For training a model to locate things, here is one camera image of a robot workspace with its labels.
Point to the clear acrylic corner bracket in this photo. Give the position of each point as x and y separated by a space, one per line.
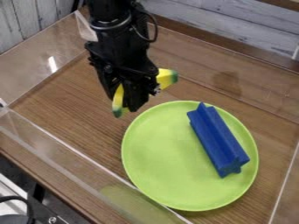
85 32

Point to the yellow toy banana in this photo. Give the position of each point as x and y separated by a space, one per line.
167 77

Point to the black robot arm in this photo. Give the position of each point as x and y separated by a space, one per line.
109 9

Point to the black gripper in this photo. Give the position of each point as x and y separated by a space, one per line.
119 57

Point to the green round plate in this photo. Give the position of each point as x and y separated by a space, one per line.
168 166

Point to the blue star-shaped block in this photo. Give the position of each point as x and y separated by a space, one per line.
220 145

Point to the clear acrylic front wall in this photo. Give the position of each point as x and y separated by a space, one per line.
93 190

